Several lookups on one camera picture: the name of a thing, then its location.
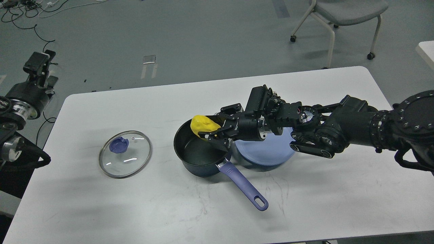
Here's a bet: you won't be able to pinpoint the yellow potato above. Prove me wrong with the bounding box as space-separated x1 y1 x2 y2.
190 115 221 141

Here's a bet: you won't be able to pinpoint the black cable on floor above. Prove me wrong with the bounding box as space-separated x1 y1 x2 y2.
1 0 70 136

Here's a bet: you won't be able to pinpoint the white cables on floor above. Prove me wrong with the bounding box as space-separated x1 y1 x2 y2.
38 0 109 18

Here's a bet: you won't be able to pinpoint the glass pot lid blue knob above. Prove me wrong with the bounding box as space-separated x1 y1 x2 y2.
98 130 152 179

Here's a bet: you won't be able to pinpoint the dark pot with purple handle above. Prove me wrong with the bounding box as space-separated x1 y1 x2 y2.
174 120 269 211

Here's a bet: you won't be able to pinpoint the blue round plate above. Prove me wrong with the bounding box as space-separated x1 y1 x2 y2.
235 127 295 167

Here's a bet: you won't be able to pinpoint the white table corner right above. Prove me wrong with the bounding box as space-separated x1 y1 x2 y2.
415 40 434 70

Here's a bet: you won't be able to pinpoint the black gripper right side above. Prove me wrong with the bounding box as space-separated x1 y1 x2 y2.
199 103 266 152

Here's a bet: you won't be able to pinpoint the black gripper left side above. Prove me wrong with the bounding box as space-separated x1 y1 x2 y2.
6 50 59 119

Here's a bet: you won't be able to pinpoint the grey office chair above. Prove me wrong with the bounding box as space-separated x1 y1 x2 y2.
290 0 389 69

